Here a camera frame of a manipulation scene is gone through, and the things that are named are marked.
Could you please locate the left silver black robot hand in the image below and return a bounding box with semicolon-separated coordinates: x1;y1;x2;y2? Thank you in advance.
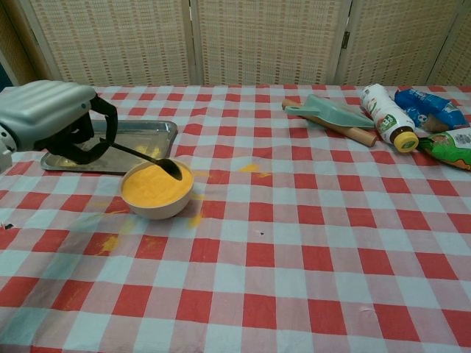
0;79;119;166

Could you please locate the wooden rolling pin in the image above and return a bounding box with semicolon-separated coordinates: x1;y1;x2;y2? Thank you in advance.
281;98;378;147

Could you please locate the blue snack bag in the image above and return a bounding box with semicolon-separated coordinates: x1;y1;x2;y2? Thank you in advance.
394;87;471;132

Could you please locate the red white checkered tablecloth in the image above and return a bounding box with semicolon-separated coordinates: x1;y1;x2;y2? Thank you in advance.
0;84;471;353

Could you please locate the green snack bag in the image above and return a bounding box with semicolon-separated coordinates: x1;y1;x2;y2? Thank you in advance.
417;127;471;171

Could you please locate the rectangular metal tray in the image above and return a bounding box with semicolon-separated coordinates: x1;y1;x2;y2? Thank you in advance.
40;119;179;175

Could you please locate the yellow bowl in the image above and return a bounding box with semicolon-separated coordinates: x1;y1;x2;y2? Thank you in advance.
120;158;195;221

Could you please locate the black spoon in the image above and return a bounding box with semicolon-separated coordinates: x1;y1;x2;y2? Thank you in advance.
110;141;183;182

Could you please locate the woven folding screen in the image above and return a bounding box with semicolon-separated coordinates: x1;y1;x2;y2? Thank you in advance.
0;0;471;88

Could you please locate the white bottle with yellow cap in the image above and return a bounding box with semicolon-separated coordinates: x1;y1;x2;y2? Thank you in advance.
359;83;419;154

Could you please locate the green plastic dustpan scoop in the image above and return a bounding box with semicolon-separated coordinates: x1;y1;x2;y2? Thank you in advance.
283;93;375;129

